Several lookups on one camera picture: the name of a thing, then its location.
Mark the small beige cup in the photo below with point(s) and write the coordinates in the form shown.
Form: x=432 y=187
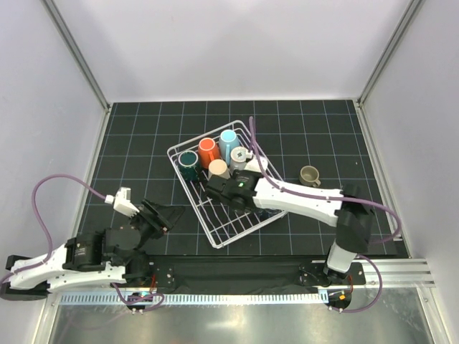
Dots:
x=309 y=176

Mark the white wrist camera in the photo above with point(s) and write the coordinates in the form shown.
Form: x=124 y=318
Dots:
x=121 y=202
x=258 y=165

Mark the dark blue mug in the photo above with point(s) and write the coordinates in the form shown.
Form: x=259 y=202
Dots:
x=264 y=214

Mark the dark green mug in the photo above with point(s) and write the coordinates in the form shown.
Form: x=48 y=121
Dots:
x=188 y=163

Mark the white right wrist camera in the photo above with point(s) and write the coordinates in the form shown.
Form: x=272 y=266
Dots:
x=258 y=165

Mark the pale blue mug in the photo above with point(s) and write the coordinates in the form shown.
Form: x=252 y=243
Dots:
x=238 y=158

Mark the black grid mat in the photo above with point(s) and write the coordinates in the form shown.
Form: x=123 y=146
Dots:
x=325 y=134

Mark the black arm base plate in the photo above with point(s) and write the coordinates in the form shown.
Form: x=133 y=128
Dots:
x=246 y=275

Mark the tall beige cup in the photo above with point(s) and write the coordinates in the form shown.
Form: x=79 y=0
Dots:
x=218 y=167

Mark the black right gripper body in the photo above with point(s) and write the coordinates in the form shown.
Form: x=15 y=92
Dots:
x=236 y=173

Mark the white wire dish rack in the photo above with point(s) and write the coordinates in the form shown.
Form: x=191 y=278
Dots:
x=222 y=207

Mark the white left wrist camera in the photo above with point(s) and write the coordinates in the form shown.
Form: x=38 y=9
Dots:
x=121 y=202

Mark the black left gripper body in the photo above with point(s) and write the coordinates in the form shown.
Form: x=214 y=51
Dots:
x=148 y=229

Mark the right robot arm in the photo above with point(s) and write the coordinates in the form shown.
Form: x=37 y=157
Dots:
x=338 y=208

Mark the white cable duct strip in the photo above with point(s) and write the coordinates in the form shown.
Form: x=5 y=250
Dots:
x=112 y=298

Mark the orange mug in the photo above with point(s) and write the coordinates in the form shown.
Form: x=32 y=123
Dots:
x=208 y=151

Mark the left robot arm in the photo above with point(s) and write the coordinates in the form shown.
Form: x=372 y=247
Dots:
x=106 y=256

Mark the light blue mug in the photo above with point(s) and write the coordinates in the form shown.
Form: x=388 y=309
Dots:
x=228 y=140

